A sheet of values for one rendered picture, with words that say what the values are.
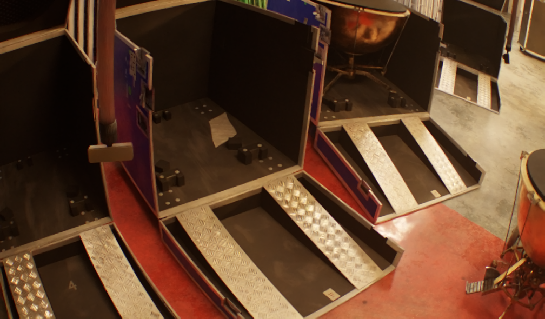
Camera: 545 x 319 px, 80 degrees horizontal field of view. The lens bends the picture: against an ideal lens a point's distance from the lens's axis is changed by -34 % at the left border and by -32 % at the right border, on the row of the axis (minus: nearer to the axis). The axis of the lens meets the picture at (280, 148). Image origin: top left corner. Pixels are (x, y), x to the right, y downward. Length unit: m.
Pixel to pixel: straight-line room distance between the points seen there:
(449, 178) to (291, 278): 1.40
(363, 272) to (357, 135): 1.12
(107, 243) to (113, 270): 0.16
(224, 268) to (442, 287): 1.10
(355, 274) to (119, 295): 1.12
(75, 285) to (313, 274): 1.19
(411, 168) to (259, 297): 1.52
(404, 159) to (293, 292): 1.42
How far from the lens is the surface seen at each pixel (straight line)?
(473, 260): 2.48
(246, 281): 1.96
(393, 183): 2.74
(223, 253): 2.03
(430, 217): 2.66
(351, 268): 2.14
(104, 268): 1.96
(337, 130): 3.02
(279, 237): 2.27
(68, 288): 2.05
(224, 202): 2.28
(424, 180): 2.94
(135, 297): 1.88
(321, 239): 2.20
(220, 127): 2.81
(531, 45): 9.10
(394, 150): 3.16
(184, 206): 2.19
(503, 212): 3.01
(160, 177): 2.27
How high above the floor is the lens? 1.54
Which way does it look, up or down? 31 degrees down
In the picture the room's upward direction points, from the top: 6 degrees clockwise
